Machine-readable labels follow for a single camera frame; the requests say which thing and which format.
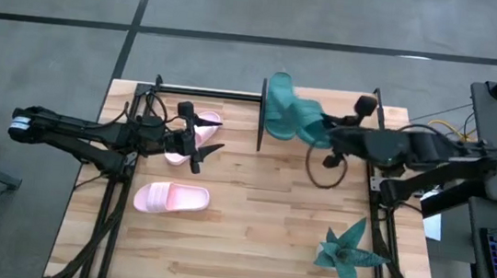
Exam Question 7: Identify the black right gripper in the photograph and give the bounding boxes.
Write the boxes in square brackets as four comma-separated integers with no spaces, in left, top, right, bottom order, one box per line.
[316,90,398,176]

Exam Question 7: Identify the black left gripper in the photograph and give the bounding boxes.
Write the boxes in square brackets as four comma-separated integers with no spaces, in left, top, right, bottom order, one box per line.
[159,98,230,178]

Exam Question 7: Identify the yellow floor cable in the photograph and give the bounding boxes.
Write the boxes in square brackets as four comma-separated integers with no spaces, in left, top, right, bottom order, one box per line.
[424,116,479,143]

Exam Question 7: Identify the teal artificial plant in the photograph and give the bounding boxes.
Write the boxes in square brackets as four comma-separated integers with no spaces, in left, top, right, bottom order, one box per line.
[311,212,397,278]

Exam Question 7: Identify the wooden shelf with black frame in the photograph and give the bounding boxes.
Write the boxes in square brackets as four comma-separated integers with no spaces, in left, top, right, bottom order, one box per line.
[253,75,392,167]

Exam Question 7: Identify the pink rubber slide sandal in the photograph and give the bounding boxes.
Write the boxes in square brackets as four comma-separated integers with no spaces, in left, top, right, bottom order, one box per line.
[132,177,213,221]
[163,106,225,171]

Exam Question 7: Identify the small metal bracket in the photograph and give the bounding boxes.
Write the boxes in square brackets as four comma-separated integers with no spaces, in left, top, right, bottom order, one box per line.
[367,173,386,194]

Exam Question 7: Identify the black camera cable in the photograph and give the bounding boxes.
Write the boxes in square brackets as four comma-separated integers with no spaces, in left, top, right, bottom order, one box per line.
[112,87,176,137]
[302,144,351,192]

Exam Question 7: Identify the white paper sheet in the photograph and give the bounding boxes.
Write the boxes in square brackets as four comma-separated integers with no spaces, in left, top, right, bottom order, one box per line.
[420,188,448,243]

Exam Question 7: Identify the green rubber slide sandal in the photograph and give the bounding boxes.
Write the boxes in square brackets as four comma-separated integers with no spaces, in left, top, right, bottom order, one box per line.
[291,97,342,152]
[260,70,307,144]

